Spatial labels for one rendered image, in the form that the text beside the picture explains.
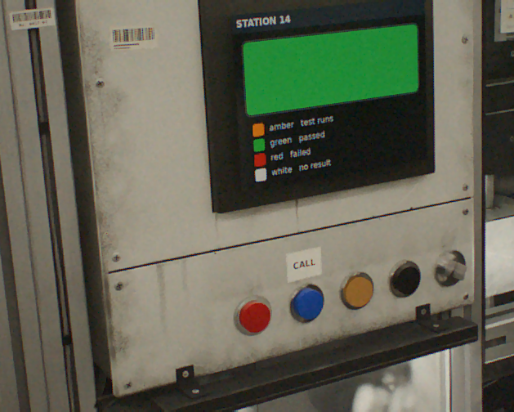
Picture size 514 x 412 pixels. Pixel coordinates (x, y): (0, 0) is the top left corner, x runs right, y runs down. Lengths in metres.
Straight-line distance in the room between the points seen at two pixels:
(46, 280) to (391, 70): 0.38
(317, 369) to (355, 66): 0.29
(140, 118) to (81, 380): 0.25
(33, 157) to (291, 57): 0.25
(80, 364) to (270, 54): 0.33
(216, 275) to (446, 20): 0.35
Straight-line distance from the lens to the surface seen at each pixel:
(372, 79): 0.99
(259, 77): 0.93
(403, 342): 1.07
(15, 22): 0.88
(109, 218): 0.92
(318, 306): 1.03
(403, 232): 1.08
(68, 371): 0.96
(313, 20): 0.95
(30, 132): 0.89
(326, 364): 1.02
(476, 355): 1.20
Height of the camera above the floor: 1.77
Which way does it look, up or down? 15 degrees down
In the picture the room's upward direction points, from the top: 3 degrees counter-clockwise
